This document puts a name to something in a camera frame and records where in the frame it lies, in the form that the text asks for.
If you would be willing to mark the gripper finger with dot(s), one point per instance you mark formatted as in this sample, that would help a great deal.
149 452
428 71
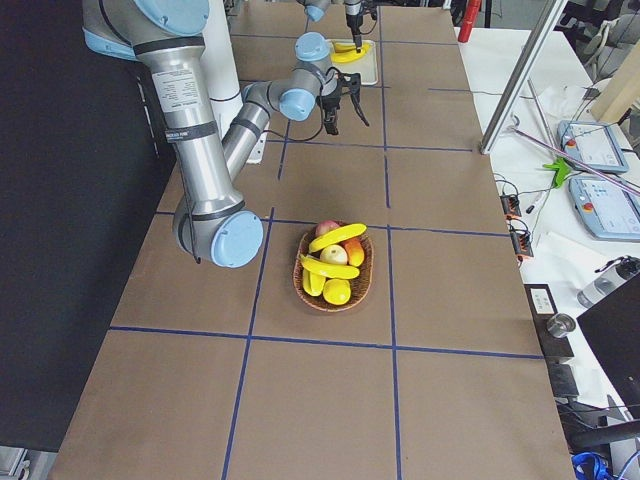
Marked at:
357 38
330 125

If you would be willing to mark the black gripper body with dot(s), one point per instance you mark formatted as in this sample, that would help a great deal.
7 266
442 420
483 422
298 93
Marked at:
330 104
353 10

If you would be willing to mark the yellow banana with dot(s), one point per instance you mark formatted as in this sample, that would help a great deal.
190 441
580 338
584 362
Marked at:
344 48
328 270
349 58
336 236

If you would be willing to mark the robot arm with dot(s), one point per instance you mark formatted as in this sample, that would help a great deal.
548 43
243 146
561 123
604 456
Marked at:
316 9
211 222

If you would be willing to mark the white bear tray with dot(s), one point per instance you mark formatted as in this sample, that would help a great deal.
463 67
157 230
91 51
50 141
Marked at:
366 66

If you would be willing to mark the red apple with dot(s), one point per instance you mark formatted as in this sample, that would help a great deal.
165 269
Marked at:
325 227

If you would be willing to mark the red fire extinguisher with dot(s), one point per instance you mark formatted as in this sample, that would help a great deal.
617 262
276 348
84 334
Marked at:
470 15

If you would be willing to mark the pale pink peach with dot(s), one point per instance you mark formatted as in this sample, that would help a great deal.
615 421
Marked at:
334 254

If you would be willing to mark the orange yellow mango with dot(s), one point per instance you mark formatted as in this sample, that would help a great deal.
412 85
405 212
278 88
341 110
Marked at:
355 251

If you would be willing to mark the yellow lemon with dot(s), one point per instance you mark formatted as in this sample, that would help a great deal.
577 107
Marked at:
337 291

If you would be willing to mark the orange black circuit board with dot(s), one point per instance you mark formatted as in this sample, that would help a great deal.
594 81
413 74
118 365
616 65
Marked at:
511 206

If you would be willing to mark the blue teach pendant far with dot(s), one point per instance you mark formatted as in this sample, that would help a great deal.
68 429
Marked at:
592 143

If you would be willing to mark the blue teach pendant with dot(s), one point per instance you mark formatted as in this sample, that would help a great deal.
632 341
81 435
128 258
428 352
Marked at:
592 143
607 211

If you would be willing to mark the blue teach pendant near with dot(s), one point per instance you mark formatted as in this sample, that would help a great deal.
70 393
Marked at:
607 211

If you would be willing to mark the metal cup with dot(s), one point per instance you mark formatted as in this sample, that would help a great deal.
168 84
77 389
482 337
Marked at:
560 325

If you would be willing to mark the water bottle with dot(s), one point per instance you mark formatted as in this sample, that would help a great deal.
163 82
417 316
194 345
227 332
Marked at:
612 275

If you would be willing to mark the black laptop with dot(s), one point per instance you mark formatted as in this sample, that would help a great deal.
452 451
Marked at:
611 329

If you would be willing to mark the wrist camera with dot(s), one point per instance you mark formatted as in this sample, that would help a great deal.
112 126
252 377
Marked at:
353 83

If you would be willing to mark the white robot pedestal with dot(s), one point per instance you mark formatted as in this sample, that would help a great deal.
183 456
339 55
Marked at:
222 50

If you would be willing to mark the aluminium frame post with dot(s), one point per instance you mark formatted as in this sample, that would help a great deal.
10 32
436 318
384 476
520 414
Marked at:
549 17

